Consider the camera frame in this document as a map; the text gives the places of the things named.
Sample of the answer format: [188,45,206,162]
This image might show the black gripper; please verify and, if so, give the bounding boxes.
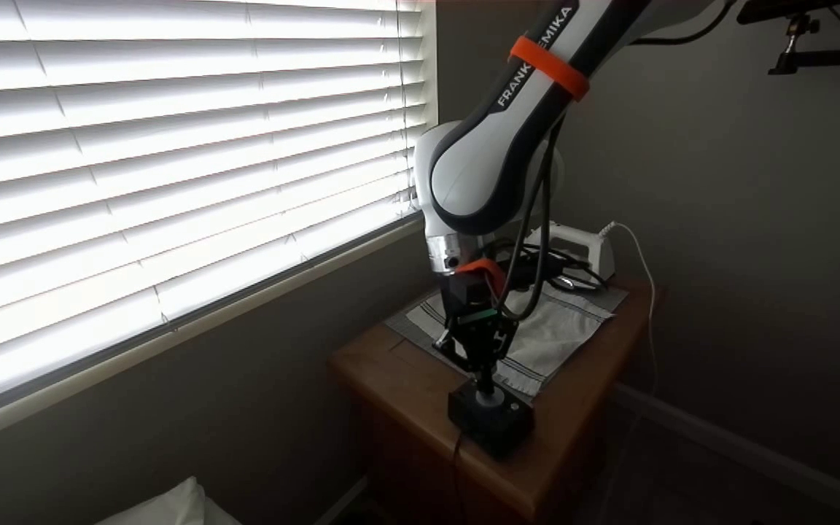
[436,279,519,400]

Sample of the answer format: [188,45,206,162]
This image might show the black alarm clock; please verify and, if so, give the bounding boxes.
[445,373,540,461]

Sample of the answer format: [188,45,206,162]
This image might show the wooden nightstand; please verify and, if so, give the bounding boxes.
[328,274,655,525]

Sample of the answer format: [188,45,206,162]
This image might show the white striped towel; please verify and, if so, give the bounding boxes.
[417,279,618,375]

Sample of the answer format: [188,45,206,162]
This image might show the grey checked mat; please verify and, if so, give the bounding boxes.
[384,274,631,401]

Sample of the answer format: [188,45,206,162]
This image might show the white clothes iron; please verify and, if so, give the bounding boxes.
[519,219,618,284]

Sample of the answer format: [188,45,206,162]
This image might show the window sill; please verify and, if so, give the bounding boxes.
[0,207,442,455]

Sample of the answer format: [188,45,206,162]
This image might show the white bag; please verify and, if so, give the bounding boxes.
[95,476,241,525]

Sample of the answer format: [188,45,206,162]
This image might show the white window blinds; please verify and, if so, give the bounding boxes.
[0,0,439,411]

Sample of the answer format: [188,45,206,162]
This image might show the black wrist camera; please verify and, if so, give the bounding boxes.
[439,258,512,314]

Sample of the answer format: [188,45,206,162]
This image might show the orange cable strap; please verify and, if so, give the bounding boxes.
[508,35,591,101]
[451,252,508,292]

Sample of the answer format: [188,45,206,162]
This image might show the white iron cord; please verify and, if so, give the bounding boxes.
[594,219,662,389]

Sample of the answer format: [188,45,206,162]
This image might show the wall baseboard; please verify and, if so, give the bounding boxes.
[613,382,840,519]

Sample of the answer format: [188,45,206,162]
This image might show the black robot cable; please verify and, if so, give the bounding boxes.
[496,0,744,330]

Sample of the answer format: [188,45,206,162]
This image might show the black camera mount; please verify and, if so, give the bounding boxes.
[734,0,840,77]

